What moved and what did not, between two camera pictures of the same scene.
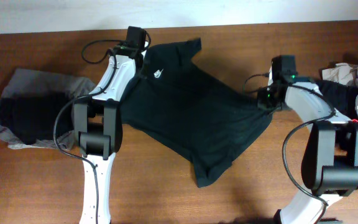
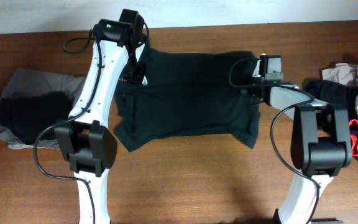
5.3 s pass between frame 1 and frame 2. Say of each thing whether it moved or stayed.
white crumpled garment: stayed
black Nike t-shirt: moved
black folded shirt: stayed
